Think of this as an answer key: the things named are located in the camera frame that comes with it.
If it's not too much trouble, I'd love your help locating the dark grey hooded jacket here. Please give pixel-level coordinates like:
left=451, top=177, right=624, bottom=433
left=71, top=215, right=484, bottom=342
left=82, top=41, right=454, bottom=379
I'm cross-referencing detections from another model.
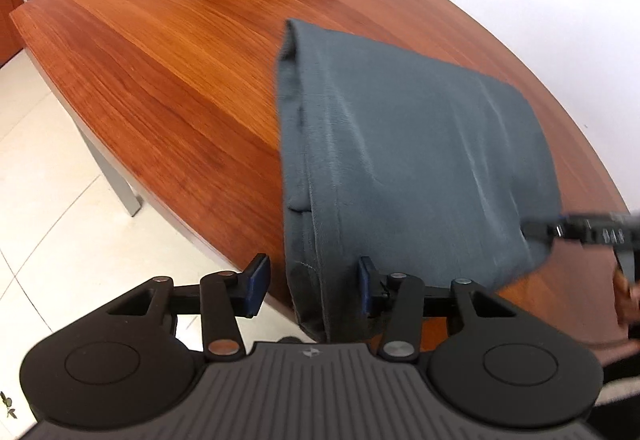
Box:
left=277, top=18, right=562, bottom=342

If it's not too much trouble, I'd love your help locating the person's right hand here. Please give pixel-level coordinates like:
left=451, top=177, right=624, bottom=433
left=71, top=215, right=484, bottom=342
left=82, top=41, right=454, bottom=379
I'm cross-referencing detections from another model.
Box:
left=612, top=269, right=640, bottom=326

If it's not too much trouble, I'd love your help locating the grey metal table leg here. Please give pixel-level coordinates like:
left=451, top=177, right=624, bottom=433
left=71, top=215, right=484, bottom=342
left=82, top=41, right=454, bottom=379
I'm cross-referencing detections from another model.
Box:
left=78, top=127, right=142, bottom=217

